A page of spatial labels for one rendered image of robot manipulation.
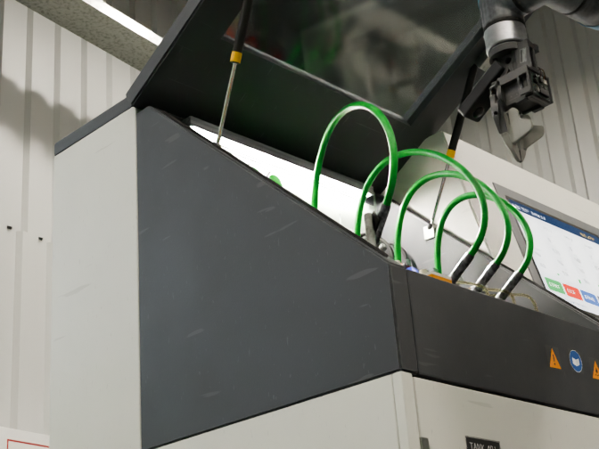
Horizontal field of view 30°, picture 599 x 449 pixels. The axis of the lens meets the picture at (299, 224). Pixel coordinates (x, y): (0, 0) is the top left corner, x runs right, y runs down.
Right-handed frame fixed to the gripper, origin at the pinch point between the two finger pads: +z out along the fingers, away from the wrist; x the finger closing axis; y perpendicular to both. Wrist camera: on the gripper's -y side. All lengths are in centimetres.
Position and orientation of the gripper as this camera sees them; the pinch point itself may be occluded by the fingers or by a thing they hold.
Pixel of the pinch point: (515, 157)
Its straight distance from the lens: 195.0
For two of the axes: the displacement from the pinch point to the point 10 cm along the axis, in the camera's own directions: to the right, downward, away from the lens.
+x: 7.0, 2.3, 6.7
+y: 7.1, -3.3, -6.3
